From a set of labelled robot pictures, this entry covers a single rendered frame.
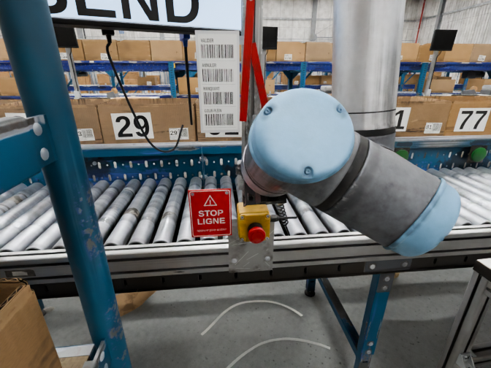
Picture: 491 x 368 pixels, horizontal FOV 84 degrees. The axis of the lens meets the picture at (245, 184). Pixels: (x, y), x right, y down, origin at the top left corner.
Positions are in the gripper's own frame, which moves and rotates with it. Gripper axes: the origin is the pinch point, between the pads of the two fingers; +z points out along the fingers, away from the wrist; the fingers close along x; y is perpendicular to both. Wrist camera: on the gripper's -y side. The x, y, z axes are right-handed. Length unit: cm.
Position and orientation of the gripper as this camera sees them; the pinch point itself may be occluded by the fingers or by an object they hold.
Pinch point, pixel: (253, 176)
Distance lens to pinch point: 60.8
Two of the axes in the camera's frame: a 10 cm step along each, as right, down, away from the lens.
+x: 9.9, -0.4, 1.0
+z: -0.9, 1.4, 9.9
